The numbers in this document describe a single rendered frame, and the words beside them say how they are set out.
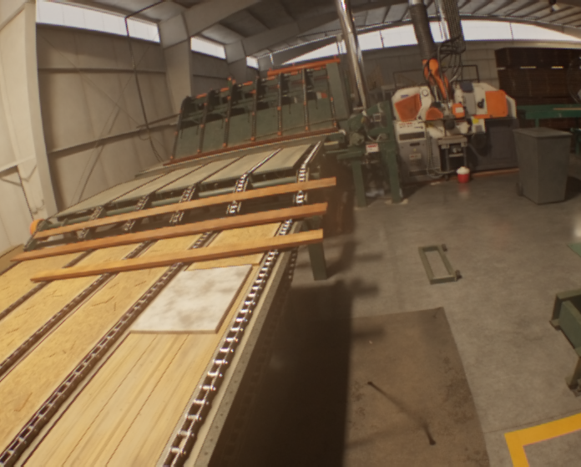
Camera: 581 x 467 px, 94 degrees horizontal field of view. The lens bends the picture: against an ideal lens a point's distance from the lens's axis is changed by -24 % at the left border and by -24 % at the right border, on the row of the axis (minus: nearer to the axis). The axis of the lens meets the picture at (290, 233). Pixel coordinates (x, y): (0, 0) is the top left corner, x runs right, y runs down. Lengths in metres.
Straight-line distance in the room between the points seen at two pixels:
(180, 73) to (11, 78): 7.63
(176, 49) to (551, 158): 12.61
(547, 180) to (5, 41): 9.81
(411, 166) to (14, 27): 8.23
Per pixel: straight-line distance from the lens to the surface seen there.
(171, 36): 14.41
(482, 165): 6.99
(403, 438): 1.96
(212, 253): 2.18
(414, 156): 6.24
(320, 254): 3.30
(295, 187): 3.13
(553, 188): 5.15
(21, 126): 7.97
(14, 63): 8.15
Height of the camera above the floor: 1.61
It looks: 20 degrees down
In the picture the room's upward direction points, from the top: 12 degrees counter-clockwise
